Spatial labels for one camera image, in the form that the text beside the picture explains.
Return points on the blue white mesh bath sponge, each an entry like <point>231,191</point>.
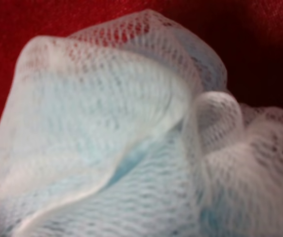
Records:
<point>127,129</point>

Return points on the red velvet tablecloth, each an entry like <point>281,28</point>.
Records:
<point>246,34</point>

